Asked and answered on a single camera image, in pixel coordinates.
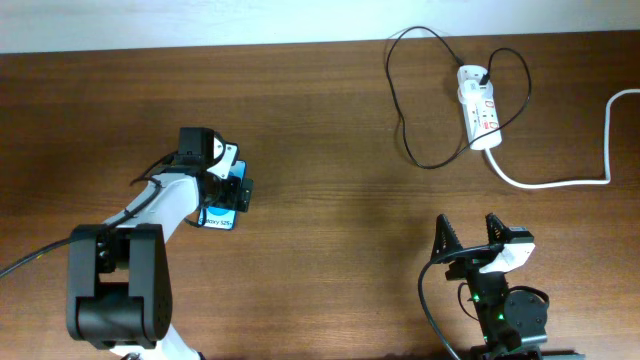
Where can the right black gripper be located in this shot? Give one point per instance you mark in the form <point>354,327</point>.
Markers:
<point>470,263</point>

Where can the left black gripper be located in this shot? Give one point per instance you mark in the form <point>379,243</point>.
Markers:
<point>231,200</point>

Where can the blue Galaxy smartphone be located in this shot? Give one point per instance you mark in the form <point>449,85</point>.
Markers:
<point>219,218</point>

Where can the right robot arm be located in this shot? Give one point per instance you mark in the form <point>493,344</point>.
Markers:
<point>512,319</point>

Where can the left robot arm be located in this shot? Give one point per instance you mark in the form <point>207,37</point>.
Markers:
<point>119,295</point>

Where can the white USB charger adapter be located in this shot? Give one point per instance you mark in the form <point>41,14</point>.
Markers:
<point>472,91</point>

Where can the white power strip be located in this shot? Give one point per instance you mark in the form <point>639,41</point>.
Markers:
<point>481,121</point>

